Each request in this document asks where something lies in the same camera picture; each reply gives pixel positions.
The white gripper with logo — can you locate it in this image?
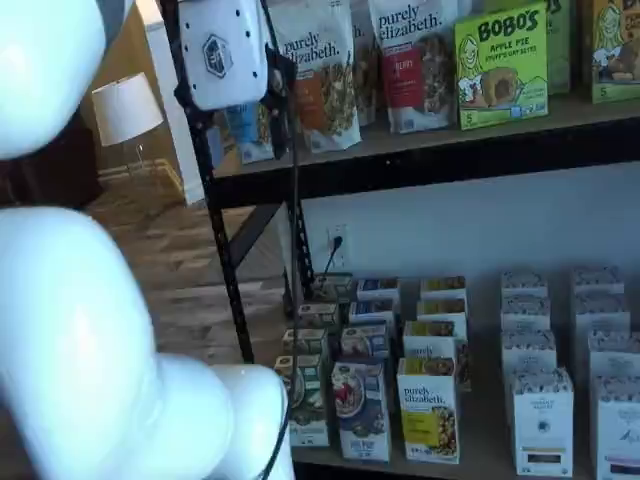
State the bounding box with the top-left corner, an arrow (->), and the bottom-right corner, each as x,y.
173,0 -> 297,162

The blue and white oatmeal box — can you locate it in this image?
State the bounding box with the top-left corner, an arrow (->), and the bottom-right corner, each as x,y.
331,357 -> 392,464
340,323 -> 391,362
348,298 -> 397,327
355,277 -> 401,302

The particle board shelf panel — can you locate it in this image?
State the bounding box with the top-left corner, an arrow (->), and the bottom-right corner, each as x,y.
289,279 -> 601,480
214,97 -> 640,176

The green and white oatmeal box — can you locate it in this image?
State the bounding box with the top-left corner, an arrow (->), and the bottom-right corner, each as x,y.
312,272 -> 355,305
273,353 -> 332,448
281,327 -> 330,359
297,301 -> 340,331

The black metal shelf rack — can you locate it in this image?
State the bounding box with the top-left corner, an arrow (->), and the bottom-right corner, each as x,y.
157,0 -> 640,480

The green Bobo's apple pie box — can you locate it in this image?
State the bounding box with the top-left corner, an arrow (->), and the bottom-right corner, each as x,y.
453,1 -> 550,131

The yellow purely elizabeth box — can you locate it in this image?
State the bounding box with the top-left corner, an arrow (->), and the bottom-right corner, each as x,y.
396,356 -> 461,465
419,275 -> 469,301
402,319 -> 471,394
416,298 -> 470,324

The white patterned carton box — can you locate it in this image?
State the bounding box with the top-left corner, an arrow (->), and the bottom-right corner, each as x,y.
571,266 -> 626,297
500,271 -> 550,299
592,373 -> 640,480
573,293 -> 632,334
508,367 -> 576,477
587,329 -> 640,379
500,328 -> 558,374
500,294 -> 552,332

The yellow green Bobo's snack box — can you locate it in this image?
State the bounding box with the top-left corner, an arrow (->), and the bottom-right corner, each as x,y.
581,0 -> 640,105

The blue label granola bag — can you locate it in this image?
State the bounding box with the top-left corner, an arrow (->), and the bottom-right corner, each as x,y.
222,97 -> 276,166

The orange label granola bag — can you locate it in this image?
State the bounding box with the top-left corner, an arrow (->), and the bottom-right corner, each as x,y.
276,0 -> 362,154

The beige low platform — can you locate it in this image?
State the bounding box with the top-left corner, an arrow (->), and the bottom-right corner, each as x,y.
97,158 -> 184,201

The white shade table lamp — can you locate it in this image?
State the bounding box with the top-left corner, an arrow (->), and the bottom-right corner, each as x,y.
92,72 -> 165,169

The purely elizabeth granola bag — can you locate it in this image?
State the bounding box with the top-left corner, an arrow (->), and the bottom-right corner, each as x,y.
351,0 -> 382,127

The red label granola bag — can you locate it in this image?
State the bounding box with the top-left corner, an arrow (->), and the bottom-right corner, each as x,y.
368,0 -> 459,135

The dark brown furniture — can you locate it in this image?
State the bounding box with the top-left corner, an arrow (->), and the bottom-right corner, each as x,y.
0,112 -> 104,209

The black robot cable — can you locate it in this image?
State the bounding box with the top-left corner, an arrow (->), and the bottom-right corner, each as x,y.
267,389 -> 292,476
257,0 -> 301,366

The black power plug and cord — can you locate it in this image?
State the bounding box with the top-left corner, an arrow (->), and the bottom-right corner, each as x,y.
319,235 -> 346,291

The white wall outlet plate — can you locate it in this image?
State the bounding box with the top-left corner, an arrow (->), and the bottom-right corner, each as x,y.
327,223 -> 351,271

